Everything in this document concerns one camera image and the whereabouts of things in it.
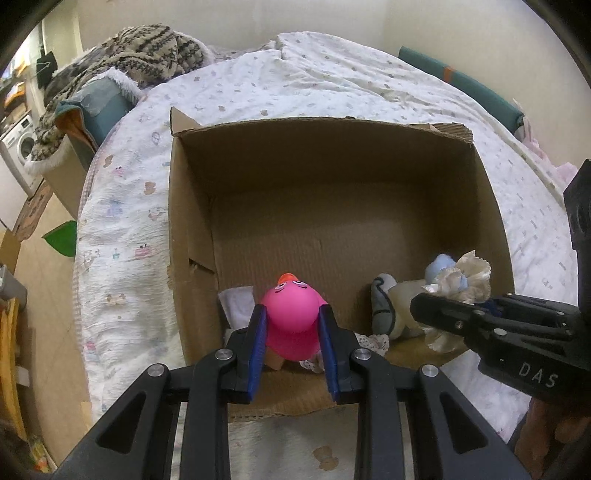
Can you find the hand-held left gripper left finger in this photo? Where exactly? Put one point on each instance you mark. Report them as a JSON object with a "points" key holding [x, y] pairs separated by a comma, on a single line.
{"points": [[258, 350]]}

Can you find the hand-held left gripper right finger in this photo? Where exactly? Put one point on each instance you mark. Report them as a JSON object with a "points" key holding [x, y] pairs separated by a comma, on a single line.
{"points": [[330, 355]]}

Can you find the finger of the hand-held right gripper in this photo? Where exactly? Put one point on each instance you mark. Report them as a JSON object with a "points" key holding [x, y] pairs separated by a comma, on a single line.
{"points": [[526, 307], [443, 316]]}

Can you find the doll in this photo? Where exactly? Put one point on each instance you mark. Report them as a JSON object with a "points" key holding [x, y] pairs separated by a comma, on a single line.
{"points": [[471, 277]]}

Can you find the white baby sock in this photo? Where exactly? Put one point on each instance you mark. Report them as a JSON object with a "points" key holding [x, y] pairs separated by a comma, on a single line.
{"points": [[238, 304]]}

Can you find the pink rubber duck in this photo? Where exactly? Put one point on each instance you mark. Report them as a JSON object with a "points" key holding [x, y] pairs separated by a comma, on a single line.
{"points": [[295, 314]]}

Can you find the grey white striped sock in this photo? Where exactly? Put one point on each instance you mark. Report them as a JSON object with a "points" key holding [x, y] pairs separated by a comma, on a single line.
{"points": [[383, 309]]}

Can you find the brown cardboard box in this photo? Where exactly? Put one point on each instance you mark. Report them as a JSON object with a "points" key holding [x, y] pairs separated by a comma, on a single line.
{"points": [[323, 207]]}

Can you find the person's right hand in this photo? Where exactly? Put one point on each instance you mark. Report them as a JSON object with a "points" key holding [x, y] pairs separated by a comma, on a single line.
{"points": [[568, 429]]}

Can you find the pink cloth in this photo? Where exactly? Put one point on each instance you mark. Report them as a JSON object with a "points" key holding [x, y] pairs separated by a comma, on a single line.
{"points": [[549, 161]]}

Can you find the printed white quilt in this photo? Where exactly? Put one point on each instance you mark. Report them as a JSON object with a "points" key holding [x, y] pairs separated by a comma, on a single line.
{"points": [[129, 258]]}

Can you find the green dustpan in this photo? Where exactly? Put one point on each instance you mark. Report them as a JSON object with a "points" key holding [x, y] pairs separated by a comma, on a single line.
{"points": [[62, 237]]}

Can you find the teal orange striped bolster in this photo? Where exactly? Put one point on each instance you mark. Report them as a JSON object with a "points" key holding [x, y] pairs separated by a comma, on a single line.
{"points": [[461, 83]]}

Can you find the yellow wooden rack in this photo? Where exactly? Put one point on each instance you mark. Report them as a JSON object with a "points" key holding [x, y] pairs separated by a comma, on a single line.
{"points": [[11, 369]]}

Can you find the beige laundry basket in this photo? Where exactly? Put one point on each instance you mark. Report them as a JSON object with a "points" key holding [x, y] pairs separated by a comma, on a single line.
{"points": [[64, 184]]}

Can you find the grey plastic container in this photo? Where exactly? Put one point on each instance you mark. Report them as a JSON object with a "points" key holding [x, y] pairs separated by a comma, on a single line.
{"points": [[9, 281]]}

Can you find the brown floor rug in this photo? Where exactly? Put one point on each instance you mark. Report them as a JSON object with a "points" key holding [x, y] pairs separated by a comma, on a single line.
{"points": [[32, 210]]}

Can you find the small floor cardboard box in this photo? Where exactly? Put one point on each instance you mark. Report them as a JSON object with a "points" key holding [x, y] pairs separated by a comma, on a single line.
{"points": [[9, 249]]}

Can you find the teal cushion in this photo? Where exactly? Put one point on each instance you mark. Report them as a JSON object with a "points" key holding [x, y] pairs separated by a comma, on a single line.
{"points": [[92, 108]]}

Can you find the white washing machine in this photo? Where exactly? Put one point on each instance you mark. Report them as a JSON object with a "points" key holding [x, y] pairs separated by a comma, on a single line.
{"points": [[21, 141]]}

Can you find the brown patterned knit blanket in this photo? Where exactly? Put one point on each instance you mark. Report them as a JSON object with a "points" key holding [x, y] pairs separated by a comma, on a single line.
{"points": [[129, 50]]}

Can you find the black hanging garment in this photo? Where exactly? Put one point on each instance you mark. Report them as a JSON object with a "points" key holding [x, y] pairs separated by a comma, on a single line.
{"points": [[46, 69]]}

